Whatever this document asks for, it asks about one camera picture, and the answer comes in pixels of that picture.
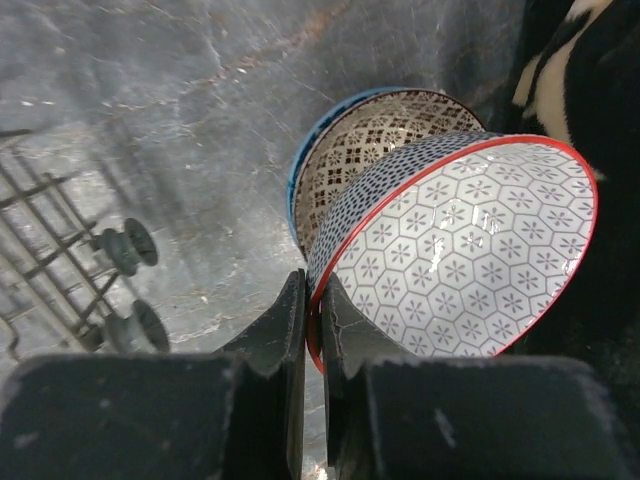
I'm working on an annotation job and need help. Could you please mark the grey wire dish rack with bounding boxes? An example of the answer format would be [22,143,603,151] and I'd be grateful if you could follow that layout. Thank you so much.
[1,129,171,366]

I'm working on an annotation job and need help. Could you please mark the grey speckled bowl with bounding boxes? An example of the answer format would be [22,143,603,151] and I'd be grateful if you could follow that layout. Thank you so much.
[307,131,598,365]

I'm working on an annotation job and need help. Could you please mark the multicolour scale pattern bowl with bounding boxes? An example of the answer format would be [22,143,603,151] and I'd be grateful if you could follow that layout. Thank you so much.
[286,87,484,257]

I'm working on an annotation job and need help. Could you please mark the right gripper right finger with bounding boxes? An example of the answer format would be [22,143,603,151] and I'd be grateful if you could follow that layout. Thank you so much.
[321,284,405,475]

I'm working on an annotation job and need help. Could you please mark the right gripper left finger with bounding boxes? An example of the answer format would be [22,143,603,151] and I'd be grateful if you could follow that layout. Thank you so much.
[221,269,306,479]

